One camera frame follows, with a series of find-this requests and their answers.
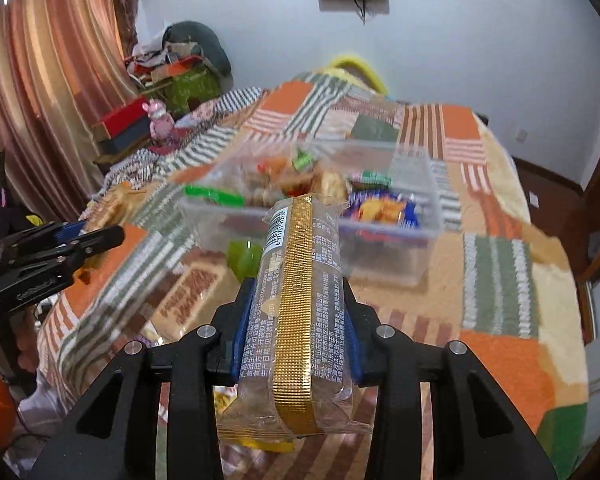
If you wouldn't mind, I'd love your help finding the dark blue box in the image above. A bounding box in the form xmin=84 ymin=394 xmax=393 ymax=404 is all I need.
xmin=98 ymin=117 xmax=150 ymax=155

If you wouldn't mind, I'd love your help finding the patchwork striped bed blanket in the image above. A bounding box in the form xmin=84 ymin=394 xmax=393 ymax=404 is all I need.
xmin=4 ymin=71 xmax=590 ymax=480

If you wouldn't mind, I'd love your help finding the yellow curved headboard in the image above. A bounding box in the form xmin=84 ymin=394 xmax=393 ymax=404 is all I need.
xmin=321 ymin=53 xmax=389 ymax=96

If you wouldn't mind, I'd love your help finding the dark grey pillow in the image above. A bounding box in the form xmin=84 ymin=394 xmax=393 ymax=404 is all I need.
xmin=162 ymin=21 xmax=232 ymax=78

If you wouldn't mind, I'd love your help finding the pink pig plush toy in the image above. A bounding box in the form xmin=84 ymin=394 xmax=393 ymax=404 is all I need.
xmin=142 ymin=99 xmax=174 ymax=141

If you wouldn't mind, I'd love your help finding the green cardboard box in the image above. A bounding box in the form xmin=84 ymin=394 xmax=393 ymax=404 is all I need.
xmin=143 ymin=65 xmax=221 ymax=119

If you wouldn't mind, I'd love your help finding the blue orange snack bag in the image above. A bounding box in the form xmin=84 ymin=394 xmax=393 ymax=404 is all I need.
xmin=342 ymin=190 xmax=420 ymax=229

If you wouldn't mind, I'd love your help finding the checkered cloth pile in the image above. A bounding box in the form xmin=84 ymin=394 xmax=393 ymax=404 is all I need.
xmin=92 ymin=87 xmax=265 ymax=202

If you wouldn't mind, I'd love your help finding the brown snack box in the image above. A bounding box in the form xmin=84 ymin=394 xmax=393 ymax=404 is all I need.
xmin=140 ymin=262 xmax=240 ymax=344

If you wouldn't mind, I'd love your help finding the red gift box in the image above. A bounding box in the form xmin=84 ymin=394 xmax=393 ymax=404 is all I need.
xmin=92 ymin=96 xmax=148 ymax=142

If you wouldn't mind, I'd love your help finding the gold clear cracker package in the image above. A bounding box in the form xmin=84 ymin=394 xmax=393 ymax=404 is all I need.
xmin=218 ymin=194 xmax=370 ymax=451

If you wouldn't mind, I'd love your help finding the green snack packet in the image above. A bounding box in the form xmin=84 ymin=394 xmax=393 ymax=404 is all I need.
xmin=184 ymin=185 xmax=245 ymax=208

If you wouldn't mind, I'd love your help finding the striped orange curtain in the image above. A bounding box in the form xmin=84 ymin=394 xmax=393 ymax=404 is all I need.
xmin=0 ymin=0 xmax=136 ymax=220

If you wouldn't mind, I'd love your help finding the clear plastic snack bin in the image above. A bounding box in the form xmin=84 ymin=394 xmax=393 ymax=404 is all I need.
xmin=178 ymin=141 xmax=443 ymax=287

